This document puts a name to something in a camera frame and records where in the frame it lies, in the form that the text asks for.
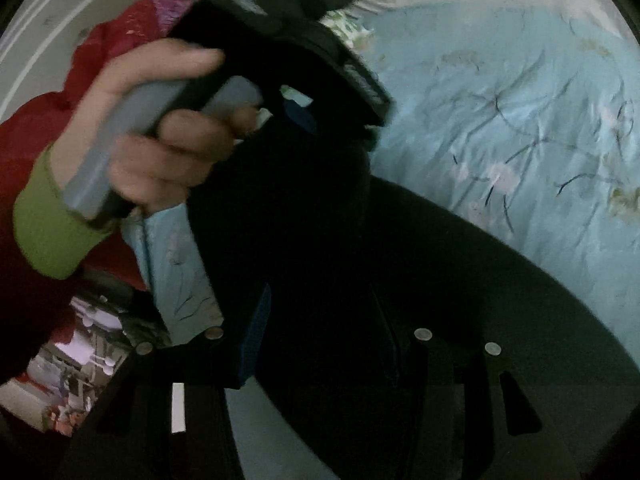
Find light blue floral quilt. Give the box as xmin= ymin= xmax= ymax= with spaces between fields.
xmin=119 ymin=0 xmax=640 ymax=480

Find green sleeve forearm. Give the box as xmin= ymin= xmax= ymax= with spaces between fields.
xmin=13 ymin=146 xmax=115 ymax=281

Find black pants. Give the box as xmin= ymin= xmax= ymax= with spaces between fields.
xmin=184 ymin=123 xmax=640 ymax=480

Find green white patterned pillow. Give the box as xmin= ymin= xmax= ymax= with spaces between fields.
xmin=320 ymin=10 xmax=374 ymax=52

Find person left hand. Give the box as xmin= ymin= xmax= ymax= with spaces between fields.
xmin=50 ymin=39 xmax=260 ymax=221

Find red quilted blanket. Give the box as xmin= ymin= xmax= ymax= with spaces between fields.
xmin=1 ymin=0 xmax=195 ymax=270

